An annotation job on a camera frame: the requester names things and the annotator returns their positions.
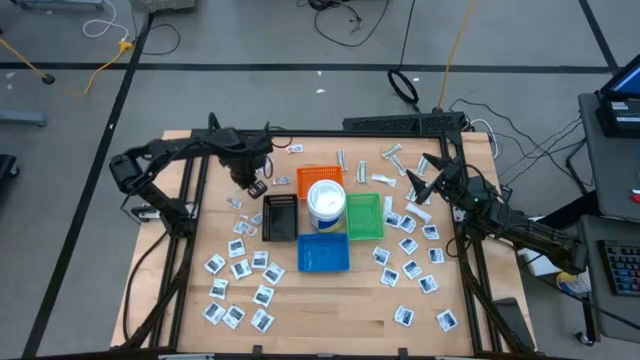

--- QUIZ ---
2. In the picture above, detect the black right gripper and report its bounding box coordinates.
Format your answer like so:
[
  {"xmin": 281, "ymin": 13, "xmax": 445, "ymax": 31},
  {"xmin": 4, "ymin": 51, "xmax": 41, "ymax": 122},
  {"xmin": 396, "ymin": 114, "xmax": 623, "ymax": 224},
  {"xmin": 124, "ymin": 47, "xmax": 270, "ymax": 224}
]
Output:
[{"xmin": 405, "ymin": 153, "xmax": 474, "ymax": 204}]

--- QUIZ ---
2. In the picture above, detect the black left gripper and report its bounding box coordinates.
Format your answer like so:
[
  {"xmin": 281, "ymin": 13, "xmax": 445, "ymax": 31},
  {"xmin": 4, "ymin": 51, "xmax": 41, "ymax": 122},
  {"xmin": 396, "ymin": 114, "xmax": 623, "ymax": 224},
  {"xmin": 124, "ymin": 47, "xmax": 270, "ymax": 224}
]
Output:
[{"xmin": 227, "ymin": 143, "xmax": 274, "ymax": 199}]

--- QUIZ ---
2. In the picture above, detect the blue yellow wipes canister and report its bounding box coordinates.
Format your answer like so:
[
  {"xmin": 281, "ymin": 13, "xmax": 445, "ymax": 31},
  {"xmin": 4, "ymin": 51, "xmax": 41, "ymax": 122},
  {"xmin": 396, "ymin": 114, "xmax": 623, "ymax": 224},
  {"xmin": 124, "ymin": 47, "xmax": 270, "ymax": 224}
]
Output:
[{"xmin": 305, "ymin": 179, "xmax": 348, "ymax": 235}]

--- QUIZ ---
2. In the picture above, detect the green plastic basket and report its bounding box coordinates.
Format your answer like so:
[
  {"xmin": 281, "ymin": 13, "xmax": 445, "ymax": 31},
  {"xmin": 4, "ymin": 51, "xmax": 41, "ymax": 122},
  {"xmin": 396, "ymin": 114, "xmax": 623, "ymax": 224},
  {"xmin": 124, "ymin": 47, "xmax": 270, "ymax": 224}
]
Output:
[{"xmin": 345, "ymin": 192, "xmax": 386, "ymax": 242}]

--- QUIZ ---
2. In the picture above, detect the blue plastic basket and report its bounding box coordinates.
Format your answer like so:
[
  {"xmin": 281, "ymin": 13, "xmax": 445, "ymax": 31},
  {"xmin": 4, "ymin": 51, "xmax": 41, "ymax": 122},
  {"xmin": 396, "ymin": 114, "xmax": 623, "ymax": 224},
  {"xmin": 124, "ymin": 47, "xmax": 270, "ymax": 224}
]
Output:
[{"xmin": 296, "ymin": 232, "xmax": 352, "ymax": 274}]

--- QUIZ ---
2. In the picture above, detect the black plastic basket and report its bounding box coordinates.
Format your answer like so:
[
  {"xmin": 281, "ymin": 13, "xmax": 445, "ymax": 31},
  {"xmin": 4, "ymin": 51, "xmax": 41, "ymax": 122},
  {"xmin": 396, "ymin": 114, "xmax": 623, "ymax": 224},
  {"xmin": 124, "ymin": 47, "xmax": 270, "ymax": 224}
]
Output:
[{"xmin": 261, "ymin": 193, "xmax": 300, "ymax": 244}]

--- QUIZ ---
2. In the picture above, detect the black perforated long box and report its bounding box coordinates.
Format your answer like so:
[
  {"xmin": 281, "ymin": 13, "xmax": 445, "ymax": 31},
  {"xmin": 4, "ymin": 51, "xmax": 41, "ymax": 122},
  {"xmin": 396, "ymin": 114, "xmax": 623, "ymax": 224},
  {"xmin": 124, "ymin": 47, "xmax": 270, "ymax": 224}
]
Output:
[{"xmin": 342, "ymin": 111, "xmax": 467, "ymax": 134}]

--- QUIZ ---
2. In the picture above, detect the orange plastic basket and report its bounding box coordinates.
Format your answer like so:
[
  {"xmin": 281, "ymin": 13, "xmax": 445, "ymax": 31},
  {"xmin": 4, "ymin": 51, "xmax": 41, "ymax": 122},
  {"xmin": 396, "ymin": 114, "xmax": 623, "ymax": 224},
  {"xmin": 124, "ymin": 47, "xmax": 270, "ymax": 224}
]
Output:
[{"xmin": 295, "ymin": 165, "xmax": 345, "ymax": 201}]

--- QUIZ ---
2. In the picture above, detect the white box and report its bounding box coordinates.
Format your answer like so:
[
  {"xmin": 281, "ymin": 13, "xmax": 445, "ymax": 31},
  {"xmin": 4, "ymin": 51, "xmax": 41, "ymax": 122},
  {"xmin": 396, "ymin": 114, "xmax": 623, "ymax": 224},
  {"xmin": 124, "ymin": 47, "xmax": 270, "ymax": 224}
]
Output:
[{"xmin": 514, "ymin": 214, "xmax": 557, "ymax": 278}]

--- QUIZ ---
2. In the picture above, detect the black desk base bar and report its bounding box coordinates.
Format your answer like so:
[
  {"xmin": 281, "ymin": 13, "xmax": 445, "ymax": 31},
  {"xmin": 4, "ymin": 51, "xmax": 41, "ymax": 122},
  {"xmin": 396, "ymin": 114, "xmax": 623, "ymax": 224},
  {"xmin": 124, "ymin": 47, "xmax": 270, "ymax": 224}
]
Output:
[{"xmin": 537, "ymin": 192, "xmax": 601, "ymax": 229}]

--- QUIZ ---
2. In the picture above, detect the black flat foot plate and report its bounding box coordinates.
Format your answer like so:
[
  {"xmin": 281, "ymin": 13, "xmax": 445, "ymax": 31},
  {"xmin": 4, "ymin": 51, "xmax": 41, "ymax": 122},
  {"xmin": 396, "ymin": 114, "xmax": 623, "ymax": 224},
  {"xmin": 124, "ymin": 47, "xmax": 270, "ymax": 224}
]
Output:
[{"xmin": 492, "ymin": 297, "xmax": 536, "ymax": 354}]

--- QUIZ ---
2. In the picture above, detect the grey desk surface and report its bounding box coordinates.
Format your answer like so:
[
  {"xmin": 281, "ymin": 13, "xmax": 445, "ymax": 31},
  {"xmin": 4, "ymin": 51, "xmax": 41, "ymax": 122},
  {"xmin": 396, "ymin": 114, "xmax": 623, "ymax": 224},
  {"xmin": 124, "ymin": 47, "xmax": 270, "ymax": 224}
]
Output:
[
  {"xmin": 577, "ymin": 92, "xmax": 640, "ymax": 224},
  {"xmin": 577, "ymin": 214, "xmax": 640, "ymax": 346}
]

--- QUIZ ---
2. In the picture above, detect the white yellow canister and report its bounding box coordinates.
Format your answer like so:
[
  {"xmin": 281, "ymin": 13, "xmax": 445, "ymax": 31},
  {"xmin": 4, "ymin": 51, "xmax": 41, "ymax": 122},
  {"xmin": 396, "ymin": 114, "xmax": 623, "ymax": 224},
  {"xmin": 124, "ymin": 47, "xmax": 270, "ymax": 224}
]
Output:
[{"xmin": 555, "ymin": 271, "xmax": 594, "ymax": 296}]

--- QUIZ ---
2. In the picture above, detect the black labelled device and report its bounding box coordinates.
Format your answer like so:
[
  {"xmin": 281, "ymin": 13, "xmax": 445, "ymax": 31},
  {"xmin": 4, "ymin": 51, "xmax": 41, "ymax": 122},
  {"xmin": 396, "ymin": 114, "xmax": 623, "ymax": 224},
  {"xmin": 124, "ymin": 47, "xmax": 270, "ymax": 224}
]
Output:
[{"xmin": 594, "ymin": 94, "xmax": 640, "ymax": 140}]

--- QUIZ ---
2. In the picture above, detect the grey floor box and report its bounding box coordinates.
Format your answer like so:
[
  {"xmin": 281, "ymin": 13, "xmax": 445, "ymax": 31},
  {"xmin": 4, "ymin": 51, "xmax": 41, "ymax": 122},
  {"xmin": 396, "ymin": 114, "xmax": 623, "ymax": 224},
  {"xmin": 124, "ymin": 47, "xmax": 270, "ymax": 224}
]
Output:
[{"xmin": 128, "ymin": 0, "xmax": 197, "ymax": 14}]

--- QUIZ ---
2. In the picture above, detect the black keyboard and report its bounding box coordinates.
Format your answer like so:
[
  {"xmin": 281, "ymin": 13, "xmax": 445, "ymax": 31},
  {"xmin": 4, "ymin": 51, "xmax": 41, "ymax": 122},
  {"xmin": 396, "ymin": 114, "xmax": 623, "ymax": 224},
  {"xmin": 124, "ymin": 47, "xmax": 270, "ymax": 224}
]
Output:
[{"xmin": 597, "ymin": 238, "xmax": 640, "ymax": 298}]

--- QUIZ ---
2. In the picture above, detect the black laptop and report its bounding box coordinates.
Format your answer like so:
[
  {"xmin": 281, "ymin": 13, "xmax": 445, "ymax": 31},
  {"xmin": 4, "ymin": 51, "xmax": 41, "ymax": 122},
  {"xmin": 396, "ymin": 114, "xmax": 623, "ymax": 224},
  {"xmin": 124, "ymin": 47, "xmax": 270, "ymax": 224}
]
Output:
[{"xmin": 598, "ymin": 52, "xmax": 640, "ymax": 101}]

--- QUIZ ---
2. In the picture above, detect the grey metal bar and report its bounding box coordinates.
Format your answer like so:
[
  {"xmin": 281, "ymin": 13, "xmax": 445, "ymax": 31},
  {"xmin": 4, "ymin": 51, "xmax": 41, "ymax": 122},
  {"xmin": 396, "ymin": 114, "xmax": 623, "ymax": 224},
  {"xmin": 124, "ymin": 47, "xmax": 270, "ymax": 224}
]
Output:
[{"xmin": 0, "ymin": 109, "xmax": 49, "ymax": 129}]

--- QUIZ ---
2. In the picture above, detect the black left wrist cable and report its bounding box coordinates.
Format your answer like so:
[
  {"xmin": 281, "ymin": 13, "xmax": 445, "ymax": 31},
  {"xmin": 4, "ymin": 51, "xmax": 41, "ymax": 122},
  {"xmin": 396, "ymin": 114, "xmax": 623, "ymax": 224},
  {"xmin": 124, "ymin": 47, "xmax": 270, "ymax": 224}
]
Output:
[{"xmin": 262, "ymin": 122, "xmax": 294, "ymax": 179}]

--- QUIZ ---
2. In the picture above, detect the white floor cable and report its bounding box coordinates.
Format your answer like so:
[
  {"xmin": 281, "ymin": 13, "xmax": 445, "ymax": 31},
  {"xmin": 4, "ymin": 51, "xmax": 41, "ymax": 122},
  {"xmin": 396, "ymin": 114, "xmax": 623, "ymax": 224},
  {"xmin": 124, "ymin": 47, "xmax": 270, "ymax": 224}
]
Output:
[
  {"xmin": 82, "ymin": 0, "xmax": 130, "ymax": 41},
  {"xmin": 469, "ymin": 117, "xmax": 501, "ymax": 160}
]

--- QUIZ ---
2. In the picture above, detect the black floor cable bundle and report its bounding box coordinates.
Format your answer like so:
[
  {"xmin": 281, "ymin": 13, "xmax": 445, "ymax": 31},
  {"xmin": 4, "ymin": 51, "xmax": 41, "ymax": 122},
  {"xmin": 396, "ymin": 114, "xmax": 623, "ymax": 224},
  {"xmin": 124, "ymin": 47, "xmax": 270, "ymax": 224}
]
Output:
[{"xmin": 447, "ymin": 97, "xmax": 601, "ymax": 196}]

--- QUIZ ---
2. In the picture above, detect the orange hanging cable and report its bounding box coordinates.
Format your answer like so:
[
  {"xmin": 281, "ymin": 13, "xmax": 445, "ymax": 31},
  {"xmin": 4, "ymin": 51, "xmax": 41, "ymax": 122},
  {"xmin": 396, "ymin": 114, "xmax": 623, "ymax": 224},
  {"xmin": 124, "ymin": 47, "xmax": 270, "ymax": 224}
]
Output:
[{"xmin": 437, "ymin": 0, "xmax": 476, "ymax": 111}]

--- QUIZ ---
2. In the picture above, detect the black hanging cable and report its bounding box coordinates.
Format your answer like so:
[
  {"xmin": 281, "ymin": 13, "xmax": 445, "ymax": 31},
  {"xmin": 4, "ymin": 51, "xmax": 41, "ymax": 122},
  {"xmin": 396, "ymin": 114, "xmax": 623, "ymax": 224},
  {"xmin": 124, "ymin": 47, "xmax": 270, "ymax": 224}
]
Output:
[{"xmin": 387, "ymin": 0, "xmax": 421, "ymax": 112}]

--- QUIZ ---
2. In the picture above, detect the black arm base cable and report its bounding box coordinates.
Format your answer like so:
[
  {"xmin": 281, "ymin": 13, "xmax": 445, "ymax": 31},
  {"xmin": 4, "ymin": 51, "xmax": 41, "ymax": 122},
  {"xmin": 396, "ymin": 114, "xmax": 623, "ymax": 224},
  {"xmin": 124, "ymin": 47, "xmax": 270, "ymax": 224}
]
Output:
[{"xmin": 122, "ymin": 232, "xmax": 169, "ymax": 346}]

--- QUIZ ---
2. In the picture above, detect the yellow extension cord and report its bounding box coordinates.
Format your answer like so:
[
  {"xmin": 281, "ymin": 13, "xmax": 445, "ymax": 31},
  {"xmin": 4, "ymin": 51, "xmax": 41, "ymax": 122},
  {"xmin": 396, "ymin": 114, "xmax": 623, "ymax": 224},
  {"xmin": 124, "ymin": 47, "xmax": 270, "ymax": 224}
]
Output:
[{"xmin": 54, "ymin": 39, "xmax": 135, "ymax": 97}]

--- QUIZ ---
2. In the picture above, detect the yellow hanging cable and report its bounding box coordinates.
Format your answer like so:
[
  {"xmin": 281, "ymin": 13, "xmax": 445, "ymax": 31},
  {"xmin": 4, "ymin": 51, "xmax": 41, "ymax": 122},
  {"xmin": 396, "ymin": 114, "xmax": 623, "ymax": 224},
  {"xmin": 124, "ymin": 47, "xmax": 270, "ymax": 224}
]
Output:
[{"xmin": 0, "ymin": 37, "xmax": 51, "ymax": 81}]

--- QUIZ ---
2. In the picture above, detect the grey blue floor rail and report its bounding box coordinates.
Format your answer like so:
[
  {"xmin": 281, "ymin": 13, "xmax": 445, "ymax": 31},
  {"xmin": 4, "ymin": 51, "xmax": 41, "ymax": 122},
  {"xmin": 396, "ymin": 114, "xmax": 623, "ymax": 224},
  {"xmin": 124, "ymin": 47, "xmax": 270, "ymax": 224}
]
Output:
[{"xmin": 8, "ymin": 0, "xmax": 107, "ymax": 12}]

